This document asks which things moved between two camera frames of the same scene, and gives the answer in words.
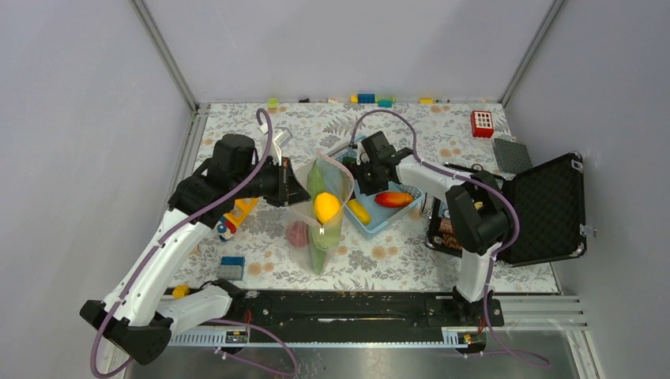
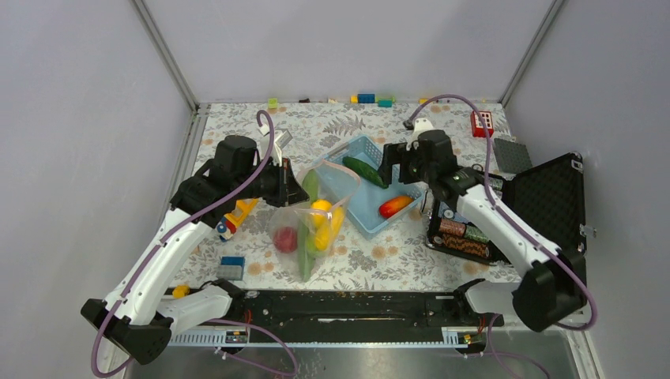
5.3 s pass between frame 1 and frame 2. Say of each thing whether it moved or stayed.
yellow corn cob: moved
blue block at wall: stayed
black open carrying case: stayed
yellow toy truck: stayed
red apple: moved
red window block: stayed
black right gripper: moved
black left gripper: stayed
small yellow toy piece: stayed
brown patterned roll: stayed
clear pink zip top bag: moved
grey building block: stayed
